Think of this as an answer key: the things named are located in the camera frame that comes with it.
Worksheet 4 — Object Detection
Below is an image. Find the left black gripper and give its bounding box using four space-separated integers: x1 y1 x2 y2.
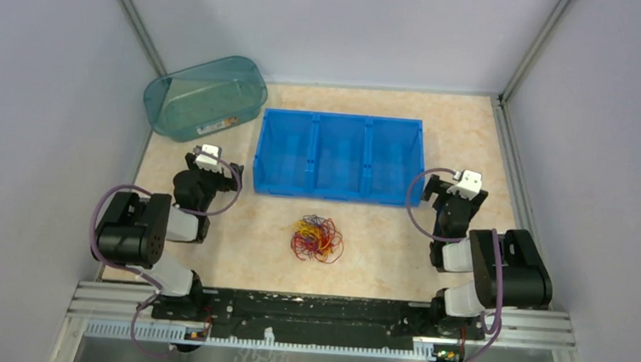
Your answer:
182 154 244 215

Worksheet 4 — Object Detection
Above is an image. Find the colourful wire bundle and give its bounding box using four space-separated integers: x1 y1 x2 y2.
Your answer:
287 212 347 266

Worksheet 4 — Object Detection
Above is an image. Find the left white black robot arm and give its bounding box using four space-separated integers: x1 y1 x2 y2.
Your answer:
89 150 245 320

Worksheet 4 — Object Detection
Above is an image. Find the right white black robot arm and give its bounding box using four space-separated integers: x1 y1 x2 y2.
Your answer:
422 173 553 337

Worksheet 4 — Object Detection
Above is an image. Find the teal transparent plastic tub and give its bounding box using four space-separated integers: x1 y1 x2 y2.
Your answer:
143 55 268 143

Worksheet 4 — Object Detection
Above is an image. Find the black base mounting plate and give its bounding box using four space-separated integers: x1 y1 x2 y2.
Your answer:
151 288 485 350

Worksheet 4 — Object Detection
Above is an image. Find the blue three-compartment plastic bin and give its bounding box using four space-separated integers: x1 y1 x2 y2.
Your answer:
252 109 425 206

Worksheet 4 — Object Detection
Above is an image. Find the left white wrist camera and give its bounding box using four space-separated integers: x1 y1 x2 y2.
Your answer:
192 144 224 173

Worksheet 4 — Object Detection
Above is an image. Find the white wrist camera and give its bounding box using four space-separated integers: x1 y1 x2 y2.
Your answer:
192 144 224 173
446 170 483 200

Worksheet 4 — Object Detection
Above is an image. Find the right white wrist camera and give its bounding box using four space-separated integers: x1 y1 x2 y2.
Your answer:
446 170 483 200

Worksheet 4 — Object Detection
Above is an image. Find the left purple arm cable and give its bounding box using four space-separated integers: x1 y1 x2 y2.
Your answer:
80 144 247 362

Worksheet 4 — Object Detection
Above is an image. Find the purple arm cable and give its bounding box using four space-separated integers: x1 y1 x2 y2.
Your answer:
394 165 515 362
80 144 247 362

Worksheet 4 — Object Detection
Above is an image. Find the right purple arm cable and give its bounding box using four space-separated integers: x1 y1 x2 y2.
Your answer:
394 165 515 362

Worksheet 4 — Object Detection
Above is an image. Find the aluminium frame rail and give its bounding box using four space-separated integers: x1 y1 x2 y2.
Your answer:
68 281 576 350

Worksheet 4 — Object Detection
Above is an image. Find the white slotted cable duct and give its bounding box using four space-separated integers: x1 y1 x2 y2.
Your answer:
85 319 436 362

